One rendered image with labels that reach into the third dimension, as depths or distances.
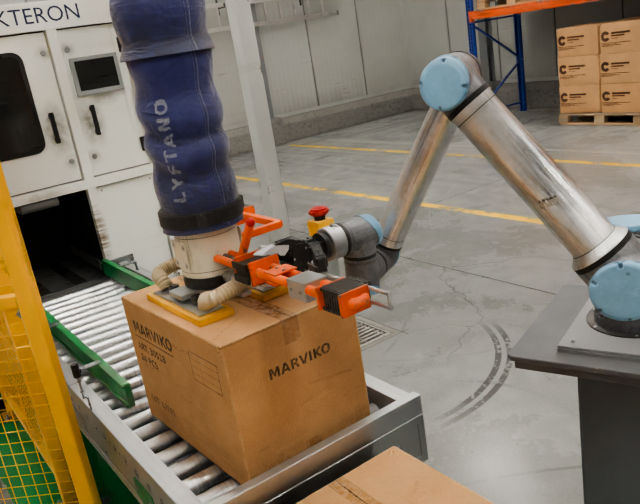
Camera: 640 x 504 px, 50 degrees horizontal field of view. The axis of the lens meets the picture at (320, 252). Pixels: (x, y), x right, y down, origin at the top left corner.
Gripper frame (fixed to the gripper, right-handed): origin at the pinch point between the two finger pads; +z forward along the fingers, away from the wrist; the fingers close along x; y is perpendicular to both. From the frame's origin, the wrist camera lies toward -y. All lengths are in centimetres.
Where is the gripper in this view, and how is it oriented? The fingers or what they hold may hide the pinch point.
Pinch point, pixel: (262, 269)
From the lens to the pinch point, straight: 166.6
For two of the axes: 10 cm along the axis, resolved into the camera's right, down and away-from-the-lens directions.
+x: -1.4, -9.4, -3.0
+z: -8.0, 2.8, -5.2
